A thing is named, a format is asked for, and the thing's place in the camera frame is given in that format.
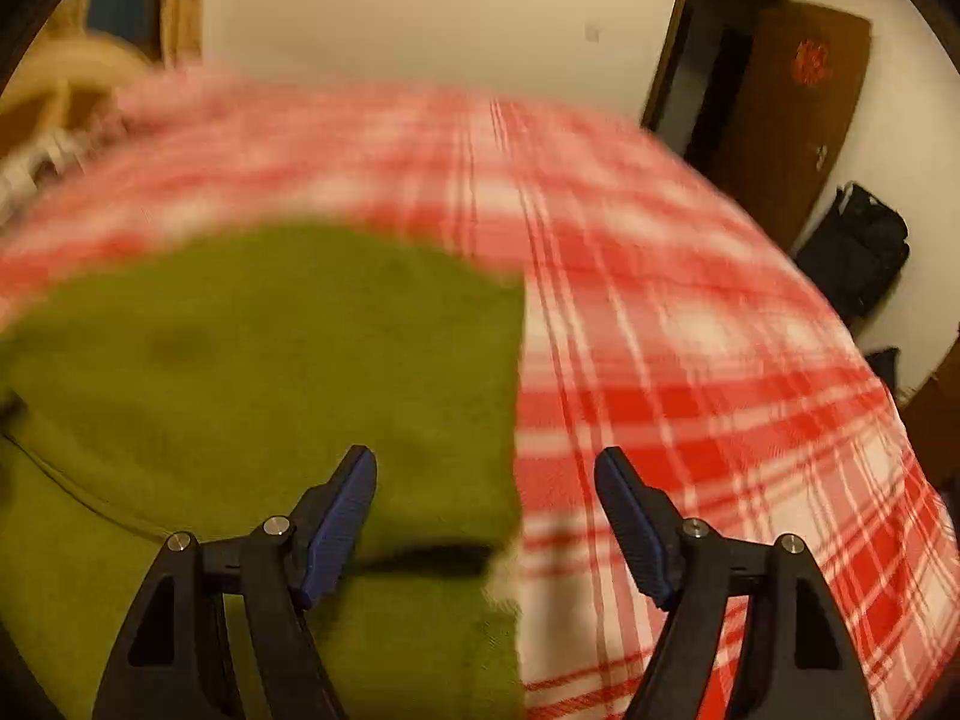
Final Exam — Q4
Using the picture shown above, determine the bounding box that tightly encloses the red paper door decoration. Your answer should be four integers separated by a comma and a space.
793, 39, 835, 87

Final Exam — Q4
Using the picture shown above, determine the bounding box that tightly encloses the striped knit sweater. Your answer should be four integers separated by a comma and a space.
0, 223, 527, 720

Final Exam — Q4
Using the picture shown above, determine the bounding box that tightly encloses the brown wooden door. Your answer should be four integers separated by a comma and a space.
705, 4, 872, 248

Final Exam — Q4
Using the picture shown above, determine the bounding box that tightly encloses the wooden door frame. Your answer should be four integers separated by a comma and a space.
641, 0, 706, 130

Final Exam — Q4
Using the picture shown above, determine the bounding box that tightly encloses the wooden cabinet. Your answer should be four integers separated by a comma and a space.
898, 367, 960, 500

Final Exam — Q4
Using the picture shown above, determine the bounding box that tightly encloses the black bag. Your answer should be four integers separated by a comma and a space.
795, 181, 911, 323

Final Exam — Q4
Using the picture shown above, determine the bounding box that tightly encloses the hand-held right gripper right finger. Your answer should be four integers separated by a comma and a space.
594, 446, 877, 720

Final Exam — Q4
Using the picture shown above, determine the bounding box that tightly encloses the red plaid bed sheet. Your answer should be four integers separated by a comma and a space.
0, 64, 960, 720

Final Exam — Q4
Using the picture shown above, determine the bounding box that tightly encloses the beige curtain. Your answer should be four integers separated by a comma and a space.
160, 0, 209, 67

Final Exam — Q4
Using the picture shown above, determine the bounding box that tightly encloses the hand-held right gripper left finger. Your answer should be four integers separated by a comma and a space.
91, 445, 378, 720

